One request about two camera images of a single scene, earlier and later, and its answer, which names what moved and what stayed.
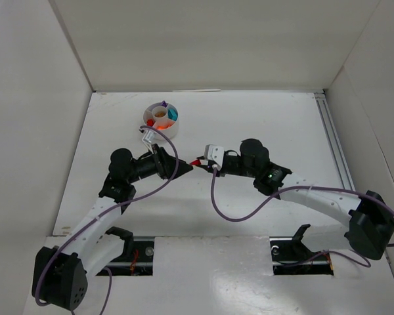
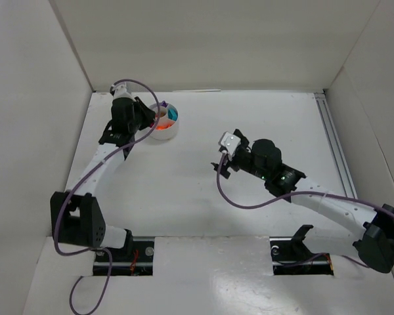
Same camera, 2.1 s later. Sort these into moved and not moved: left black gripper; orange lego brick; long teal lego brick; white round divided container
Moved: left black gripper
Not moved: long teal lego brick; orange lego brick; white round divided container
